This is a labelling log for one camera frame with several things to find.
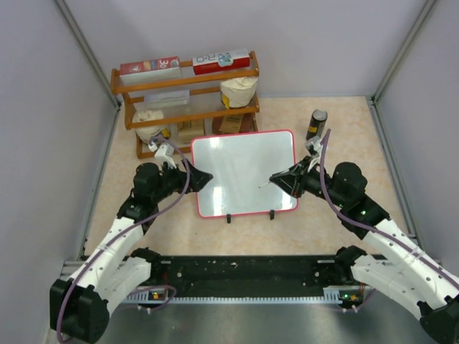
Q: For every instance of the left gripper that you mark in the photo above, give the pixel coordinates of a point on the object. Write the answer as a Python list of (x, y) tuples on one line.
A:
[(197, 178)]

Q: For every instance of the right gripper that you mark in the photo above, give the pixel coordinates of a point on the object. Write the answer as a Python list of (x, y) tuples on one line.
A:
[(293, 180)]

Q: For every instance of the pink framed whiteboard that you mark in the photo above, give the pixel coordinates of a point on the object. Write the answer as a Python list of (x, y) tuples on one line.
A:
[(240, 163)]

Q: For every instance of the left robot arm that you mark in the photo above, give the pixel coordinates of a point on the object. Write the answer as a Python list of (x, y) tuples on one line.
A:
[(81, 306)]

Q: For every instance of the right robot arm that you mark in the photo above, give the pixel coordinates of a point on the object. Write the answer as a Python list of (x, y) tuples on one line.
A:
[(412, 278)]

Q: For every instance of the small tan box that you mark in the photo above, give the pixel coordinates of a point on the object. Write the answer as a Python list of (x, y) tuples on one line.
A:
[(189, 130)]

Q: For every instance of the white bag bottom shelf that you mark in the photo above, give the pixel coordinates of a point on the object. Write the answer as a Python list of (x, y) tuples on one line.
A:
[(149, 131)]

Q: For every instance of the white bag shelf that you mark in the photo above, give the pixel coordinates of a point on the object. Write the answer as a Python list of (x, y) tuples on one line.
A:
[(238, 92), (149, 131)]

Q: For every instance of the black drink can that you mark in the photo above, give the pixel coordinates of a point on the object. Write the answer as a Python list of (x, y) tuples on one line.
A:
[(317, 123)]

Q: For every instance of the wooden three-tier shelf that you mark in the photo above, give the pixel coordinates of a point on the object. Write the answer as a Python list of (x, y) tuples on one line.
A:
[(205, 100)]

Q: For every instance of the brown cardboard box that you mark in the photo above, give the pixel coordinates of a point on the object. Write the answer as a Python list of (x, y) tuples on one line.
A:
[(232, 124)]

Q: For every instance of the clear plastic container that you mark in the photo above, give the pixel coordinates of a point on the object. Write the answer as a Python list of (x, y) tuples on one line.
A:
[(166, 99)]

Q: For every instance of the white bag middle shelf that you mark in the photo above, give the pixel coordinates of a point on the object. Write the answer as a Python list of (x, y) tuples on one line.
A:
[(238, 92)]

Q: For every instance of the red toothpaste box left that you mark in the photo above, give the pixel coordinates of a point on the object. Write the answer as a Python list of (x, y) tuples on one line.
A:
[(150, 70)]

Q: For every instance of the red white box right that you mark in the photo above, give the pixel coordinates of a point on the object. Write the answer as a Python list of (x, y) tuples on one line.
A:
[(221, 61)]

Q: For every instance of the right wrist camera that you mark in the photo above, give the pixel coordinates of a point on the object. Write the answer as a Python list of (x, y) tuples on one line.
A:
[(314, 146)]

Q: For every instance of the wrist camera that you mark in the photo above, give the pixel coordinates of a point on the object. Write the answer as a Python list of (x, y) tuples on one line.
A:
[(314, 146), (163, 151)]

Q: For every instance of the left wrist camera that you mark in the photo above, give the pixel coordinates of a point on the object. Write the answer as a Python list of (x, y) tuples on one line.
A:
[(163, 151)]

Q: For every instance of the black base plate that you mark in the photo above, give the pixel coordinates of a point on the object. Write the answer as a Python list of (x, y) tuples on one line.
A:
[(246, 276)]

